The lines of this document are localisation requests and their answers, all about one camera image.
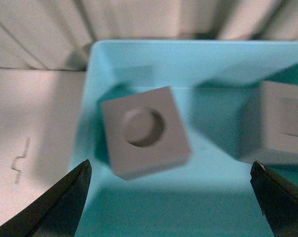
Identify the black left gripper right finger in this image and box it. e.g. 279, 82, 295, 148
250, 161, 298, 237

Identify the white pleated curtain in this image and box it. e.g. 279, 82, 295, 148
0, 0, 298, 71

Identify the gray block with square hole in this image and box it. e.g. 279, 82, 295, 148
238, 81, 298, 166

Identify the gray block with round hole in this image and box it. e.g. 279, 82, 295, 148
101, 86, 192, 180

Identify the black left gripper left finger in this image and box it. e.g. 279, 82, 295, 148
0, 160, 91, 237

